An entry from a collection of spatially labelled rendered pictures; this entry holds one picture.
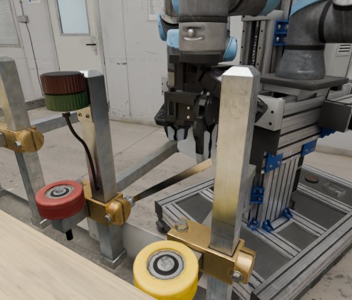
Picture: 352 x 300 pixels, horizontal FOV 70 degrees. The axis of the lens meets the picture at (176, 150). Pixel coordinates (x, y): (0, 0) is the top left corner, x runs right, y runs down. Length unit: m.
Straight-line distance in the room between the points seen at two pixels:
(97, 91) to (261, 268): 1.09
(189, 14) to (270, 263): 1.15
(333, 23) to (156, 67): 2.75
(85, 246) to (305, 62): 0.81
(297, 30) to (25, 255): 0.87
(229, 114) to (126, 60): 3.40
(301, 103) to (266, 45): 0.33
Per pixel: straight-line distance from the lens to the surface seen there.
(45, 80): 0.40
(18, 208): 0.89
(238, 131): 0.30
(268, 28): 1.12
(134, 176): 0.63
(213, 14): 0.41
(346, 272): 1.77
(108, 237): 0.57
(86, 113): 0.44
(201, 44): 0.40
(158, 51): 3.39
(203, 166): 0.46
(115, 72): 3.79
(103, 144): 0.46
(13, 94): 0.65
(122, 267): 0.62
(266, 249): 1.40
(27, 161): 0.69
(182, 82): 0.44
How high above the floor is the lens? 1.16
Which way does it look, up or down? 24 degrees down
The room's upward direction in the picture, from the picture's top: straight up
